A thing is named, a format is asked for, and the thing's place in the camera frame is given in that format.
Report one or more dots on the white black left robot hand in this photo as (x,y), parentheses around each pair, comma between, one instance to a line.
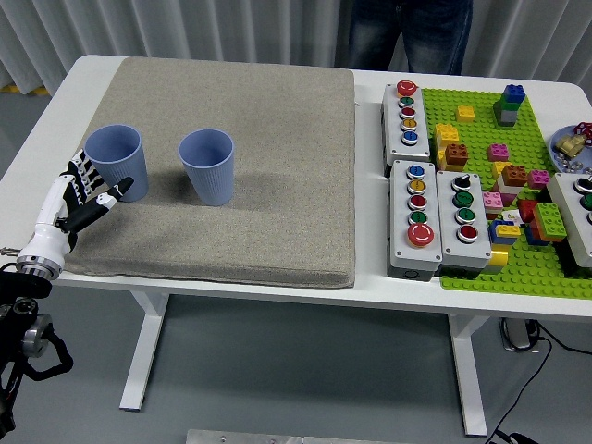
(46,240)

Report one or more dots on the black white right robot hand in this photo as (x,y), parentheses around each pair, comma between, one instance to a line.
(518,439)

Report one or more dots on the blue ribbed plastic cup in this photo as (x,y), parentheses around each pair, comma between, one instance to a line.
(210,185)
(125,162)

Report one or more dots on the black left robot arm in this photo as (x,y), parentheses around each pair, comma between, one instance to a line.
(23,287)

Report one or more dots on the white table leg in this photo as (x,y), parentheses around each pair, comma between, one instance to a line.
(467,370)
(143,351)

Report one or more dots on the grey power adapter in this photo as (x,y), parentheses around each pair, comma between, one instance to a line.
(515,335)

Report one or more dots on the yellow round brick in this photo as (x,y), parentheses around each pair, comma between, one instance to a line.
(498,257)

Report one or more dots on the blue red brick stack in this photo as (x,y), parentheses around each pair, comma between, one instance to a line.
(532,236)

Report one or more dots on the blue brick with yellow top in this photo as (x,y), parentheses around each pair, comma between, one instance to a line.
(504,231)

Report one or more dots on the grey box with black selector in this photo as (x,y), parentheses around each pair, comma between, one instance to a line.
(448,231)

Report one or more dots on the green brick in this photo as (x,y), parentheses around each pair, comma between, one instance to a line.
(550,220)

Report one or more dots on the grey-brown fabric mat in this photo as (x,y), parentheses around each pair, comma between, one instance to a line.
(277,185)

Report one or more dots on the grey button box on black base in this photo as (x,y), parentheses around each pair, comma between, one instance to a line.
(566,203)

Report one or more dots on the grey five-button box, large red mushroom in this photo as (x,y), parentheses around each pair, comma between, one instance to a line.
(398,217)

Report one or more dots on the white pink brick stack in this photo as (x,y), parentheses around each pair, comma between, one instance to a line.
(504,187)

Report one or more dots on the white curtain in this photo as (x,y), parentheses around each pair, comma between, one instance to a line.
(185,28)

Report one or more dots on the brown brick on yellow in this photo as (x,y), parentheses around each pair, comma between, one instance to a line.
(455,155)

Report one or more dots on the light blue plate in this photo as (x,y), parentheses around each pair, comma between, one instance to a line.
(586,152)

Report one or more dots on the brass metal fitting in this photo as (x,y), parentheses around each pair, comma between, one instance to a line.
(569,144)

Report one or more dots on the green studded baseplate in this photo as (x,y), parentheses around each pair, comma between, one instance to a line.
(476,134)

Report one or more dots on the yellow brick stack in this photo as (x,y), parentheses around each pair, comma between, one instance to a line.
(446,135)

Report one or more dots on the grey five-button box, small red mushroom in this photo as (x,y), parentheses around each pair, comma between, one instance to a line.
(393,139)

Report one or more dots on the blue green grey brick tower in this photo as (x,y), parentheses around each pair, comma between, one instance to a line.
(509,111)

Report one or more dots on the small yellow brick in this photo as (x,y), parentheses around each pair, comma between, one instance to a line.
(465,114)

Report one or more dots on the person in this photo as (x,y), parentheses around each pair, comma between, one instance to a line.
(430,37)

